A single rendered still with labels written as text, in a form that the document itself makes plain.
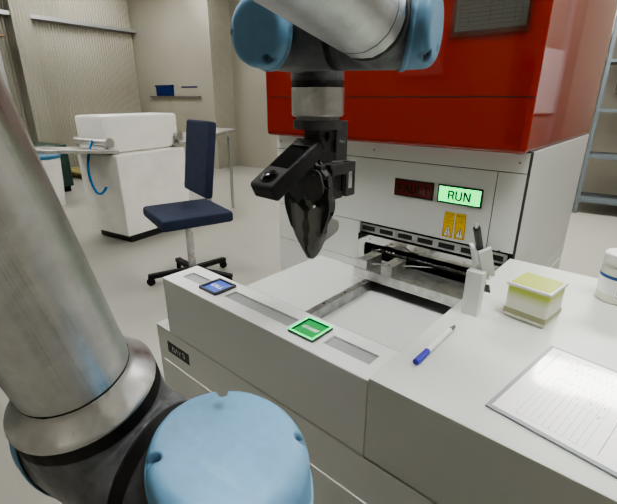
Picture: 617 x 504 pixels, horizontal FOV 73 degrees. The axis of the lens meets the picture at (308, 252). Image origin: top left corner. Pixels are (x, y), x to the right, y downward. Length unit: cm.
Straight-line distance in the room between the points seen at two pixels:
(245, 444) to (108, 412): 10
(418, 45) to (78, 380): 40
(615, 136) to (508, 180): 564
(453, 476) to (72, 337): 49
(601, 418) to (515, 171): 62
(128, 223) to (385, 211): 335
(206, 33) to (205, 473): 853
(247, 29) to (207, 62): 818
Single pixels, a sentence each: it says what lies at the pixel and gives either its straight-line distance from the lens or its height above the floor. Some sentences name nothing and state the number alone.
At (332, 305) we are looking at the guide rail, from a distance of 107.
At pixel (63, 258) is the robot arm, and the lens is 31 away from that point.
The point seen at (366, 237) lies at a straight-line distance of 130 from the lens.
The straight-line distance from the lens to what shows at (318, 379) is 69.
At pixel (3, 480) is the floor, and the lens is 210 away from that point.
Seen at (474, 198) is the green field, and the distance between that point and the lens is 113.
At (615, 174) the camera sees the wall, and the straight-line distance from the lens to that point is 677.
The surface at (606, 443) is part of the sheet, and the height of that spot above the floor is 97.
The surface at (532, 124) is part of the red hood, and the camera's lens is 105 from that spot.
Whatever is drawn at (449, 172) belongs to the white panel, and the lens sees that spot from 115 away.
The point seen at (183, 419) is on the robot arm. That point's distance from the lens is 35.
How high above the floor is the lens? 134
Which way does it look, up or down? 20 degrees down
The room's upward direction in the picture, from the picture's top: straight up
